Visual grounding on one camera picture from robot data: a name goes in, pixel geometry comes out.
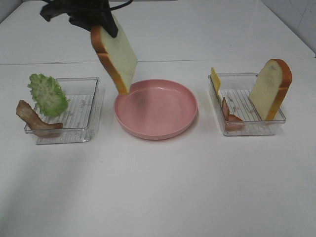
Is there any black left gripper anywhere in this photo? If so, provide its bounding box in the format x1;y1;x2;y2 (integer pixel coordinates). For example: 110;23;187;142
40;0;118;38

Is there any white bread slice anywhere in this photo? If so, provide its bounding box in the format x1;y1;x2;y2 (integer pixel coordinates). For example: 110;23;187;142
90;16;138;94
249;59;292;120

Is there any green lettuce leaf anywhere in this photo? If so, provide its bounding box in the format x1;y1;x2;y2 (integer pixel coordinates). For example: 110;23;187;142
28;74;70;117

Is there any brown bacon strip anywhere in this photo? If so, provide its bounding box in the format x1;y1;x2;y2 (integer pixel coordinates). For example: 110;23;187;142
16;100;63;130

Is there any yellow cheese slice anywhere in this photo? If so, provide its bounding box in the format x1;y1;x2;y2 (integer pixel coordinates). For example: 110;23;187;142
211;67;221;96

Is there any pink bacon strip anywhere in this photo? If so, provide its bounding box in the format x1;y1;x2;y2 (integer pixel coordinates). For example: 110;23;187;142
222;97;244;131

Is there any left clear plastic container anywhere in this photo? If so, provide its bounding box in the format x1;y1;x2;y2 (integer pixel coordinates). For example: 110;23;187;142
24;78;104;145

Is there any clear plastic container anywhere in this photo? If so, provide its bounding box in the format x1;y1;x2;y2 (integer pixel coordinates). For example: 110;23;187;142
208;73;286;136
24;78;104;145

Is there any pink round plate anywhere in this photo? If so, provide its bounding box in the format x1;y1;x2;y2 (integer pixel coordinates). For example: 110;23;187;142
114;79;198;140

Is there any right clear plastic container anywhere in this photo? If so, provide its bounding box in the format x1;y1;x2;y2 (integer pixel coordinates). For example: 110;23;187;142
208;73;286;136

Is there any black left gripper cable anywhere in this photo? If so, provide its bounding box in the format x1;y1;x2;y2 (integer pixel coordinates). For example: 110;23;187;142
108;0;134;11

